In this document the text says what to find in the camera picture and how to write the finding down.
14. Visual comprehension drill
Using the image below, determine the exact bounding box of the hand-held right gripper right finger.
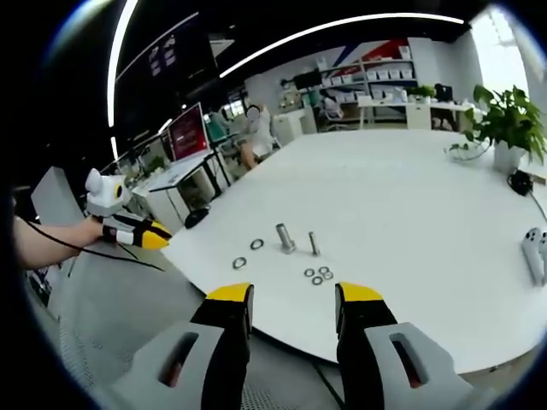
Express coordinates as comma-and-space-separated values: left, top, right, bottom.
334, 281, 491, 410

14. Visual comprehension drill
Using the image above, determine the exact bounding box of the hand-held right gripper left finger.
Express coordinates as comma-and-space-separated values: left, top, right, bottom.
91, 281, 256, 410

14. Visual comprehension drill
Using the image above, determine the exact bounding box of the large threaded stud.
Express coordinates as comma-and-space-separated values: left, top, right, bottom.
275, 222, 297, 255

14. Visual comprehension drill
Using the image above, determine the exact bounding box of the person's left hand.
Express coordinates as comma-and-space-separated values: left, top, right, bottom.
79, 215, 113, 249

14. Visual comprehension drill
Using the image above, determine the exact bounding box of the black computer mouse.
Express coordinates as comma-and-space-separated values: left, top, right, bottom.
184, 208, 212, 230

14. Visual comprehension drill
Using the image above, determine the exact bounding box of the grey panel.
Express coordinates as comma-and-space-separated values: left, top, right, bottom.
30, 165, 86, 227

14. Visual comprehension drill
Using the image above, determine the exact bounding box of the white office desk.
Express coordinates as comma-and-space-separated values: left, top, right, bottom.
131, 151, 234, 231

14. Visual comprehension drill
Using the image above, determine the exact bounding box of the red screen monitor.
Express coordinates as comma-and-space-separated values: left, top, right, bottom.
166, 102, 210, 162

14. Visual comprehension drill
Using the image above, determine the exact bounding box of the curved ceiling light strip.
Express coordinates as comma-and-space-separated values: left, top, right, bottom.
106, 0, 140, 128

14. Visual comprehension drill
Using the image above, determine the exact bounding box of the white handheld controller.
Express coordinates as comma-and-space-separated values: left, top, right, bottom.
520, 226, 547, 286

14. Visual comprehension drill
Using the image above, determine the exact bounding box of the white plant pot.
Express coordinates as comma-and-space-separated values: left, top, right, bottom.
493, 140, 527, 174

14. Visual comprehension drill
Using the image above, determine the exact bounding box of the white counter desk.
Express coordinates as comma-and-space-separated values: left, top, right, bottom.
357, 98, 473, 131

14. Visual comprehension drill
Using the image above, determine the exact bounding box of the small green potted plant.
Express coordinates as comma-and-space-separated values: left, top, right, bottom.
408, 84, 437, 104

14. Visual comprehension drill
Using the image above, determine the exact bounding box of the shelf with white bins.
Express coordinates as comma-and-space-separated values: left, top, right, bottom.
318, 45, 419, 110

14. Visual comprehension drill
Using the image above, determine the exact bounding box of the long ceiling light strip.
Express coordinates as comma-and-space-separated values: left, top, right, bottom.
219, 12, 466, 79

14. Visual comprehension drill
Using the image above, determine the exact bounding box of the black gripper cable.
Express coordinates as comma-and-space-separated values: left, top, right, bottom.
25, 216, 167, 273

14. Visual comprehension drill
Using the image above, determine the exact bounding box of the black cable under table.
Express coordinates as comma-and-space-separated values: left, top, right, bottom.
310, 360, 346, 410

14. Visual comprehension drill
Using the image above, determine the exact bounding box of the black device with cable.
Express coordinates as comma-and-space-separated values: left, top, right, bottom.
506, 168, 547, 223

